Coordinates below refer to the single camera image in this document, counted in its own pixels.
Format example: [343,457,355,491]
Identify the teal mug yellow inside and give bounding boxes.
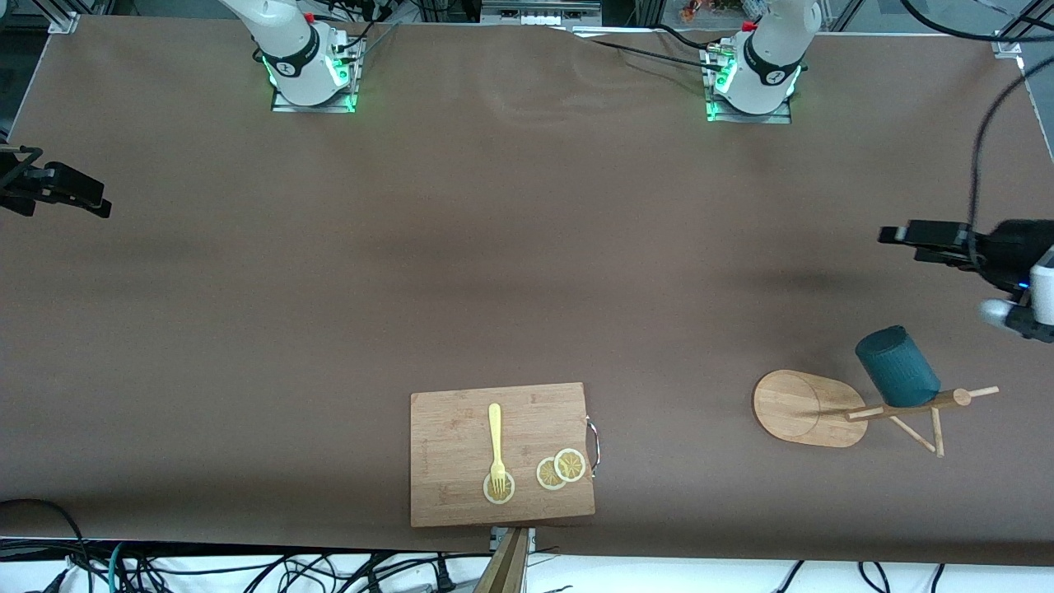
[854,325,942,408]

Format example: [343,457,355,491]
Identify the wooden cup rack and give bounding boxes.
[753,369,1000,459]

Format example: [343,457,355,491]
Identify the colourful small items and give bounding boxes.
[679,0,763,21]

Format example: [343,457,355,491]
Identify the wooden cutting board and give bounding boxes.
[410,381,601,529]

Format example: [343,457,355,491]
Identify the yellow plastic fork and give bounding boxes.
[488,403,508,500]

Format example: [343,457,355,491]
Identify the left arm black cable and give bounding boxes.
[902,0,1054,273]

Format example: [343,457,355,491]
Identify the aluminium corner post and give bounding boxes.
[45,0,83,35]
[991,0,1054,60]

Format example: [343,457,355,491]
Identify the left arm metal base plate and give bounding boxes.
[706,45,793,124]

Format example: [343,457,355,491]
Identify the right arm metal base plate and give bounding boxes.
[270,37,358,114]

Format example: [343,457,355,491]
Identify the black base cable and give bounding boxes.
[655,23,721,52]
[572,33,725,73]

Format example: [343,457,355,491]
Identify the black looped floor cable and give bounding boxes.
[0,497,93,593]

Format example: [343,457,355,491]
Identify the aluminium frame structure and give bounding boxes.
[395,0,660,30]

